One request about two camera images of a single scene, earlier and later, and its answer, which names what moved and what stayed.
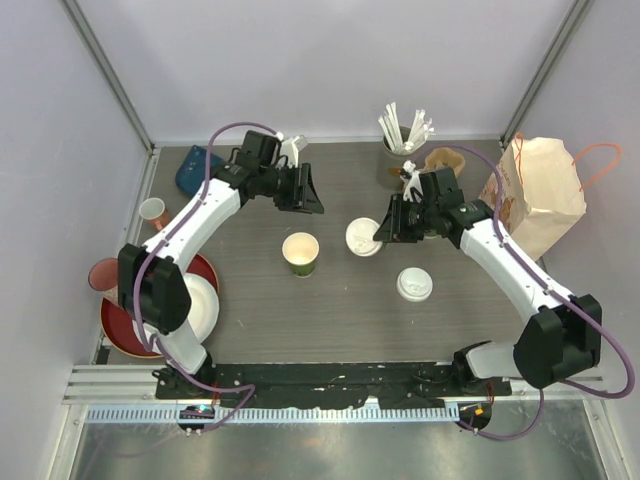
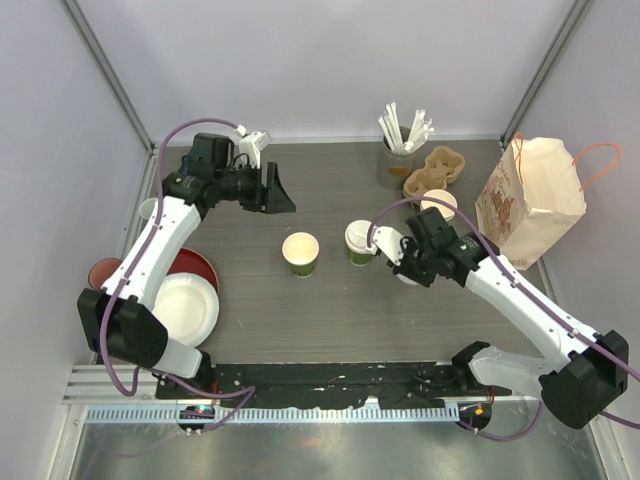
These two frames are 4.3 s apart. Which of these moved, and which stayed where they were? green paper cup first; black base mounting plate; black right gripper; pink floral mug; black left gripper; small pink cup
Moved: black left gripper; black right gripper
Stayed: pink floral mug; small pink cup; green paper cup first; black base mounting plate
